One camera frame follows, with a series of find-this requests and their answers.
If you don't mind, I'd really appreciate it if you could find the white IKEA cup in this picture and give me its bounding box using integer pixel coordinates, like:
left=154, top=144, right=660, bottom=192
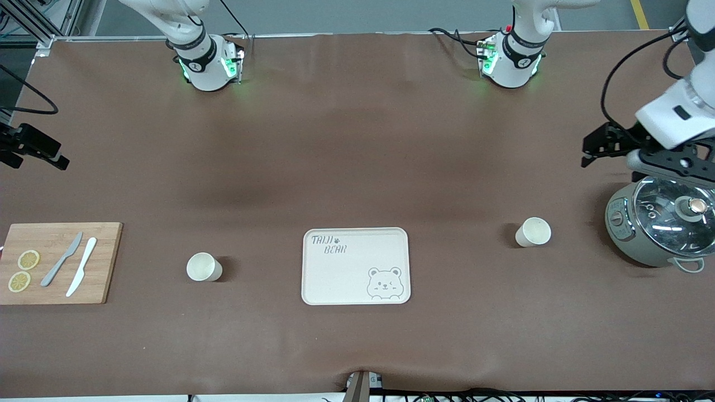
left=186, top=252, right=223, bottom=282
left=515, top=217, right=552, bottom=248

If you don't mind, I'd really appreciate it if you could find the glass pot lid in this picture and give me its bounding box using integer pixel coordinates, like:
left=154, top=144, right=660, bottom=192
left=634, top=178, right=715, bottom=260

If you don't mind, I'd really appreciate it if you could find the grey plastic knife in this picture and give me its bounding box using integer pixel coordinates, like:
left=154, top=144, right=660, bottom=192
left=40, top=232, right=83, bottom=288

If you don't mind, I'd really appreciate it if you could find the white plastic knife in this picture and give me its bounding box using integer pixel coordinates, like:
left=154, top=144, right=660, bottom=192
left=66, top=237, right=97, bottom=298

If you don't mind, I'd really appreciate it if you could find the bamboo cutting board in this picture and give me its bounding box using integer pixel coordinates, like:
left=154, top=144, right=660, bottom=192
left=0, top=222, right=123, bottom=305

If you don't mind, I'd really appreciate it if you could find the brown table cover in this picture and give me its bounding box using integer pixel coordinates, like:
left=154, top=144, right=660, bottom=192
left=0, top=31, right=715, bottom=398

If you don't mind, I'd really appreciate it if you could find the cream bear print tray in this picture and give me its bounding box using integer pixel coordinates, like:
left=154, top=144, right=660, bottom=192
left=302, top=227, right=411, bottom=306

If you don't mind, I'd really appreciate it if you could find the metal table edge clamp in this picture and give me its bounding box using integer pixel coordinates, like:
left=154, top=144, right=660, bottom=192
left=346, top=370, right=384, bottom=402

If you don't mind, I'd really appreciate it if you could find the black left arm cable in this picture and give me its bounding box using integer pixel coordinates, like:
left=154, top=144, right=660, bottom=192
left=600, top=28, right=696, bottom=145

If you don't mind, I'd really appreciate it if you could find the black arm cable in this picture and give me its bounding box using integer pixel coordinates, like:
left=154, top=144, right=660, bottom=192
left=0, top=64, right=60, bottom=115
left=600, top=28, right=696, bottom=145

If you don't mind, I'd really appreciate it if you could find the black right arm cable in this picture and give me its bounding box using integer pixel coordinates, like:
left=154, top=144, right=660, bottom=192
left=0, top=64, right=60, bottom=115

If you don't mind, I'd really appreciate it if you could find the aluminium frame profile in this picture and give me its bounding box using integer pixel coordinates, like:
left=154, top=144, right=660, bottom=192
left=668, top=14, right=696, bottom=42
left=0, top=0, right=84, bottom=56

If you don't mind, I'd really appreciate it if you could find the black left base cable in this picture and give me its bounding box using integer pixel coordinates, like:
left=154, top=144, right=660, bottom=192
left=429, top=27, right=489, bottom=59

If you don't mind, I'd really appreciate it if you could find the thin black right base cable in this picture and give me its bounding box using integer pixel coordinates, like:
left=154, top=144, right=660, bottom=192
left=217, top=0, right=247, bottom=37

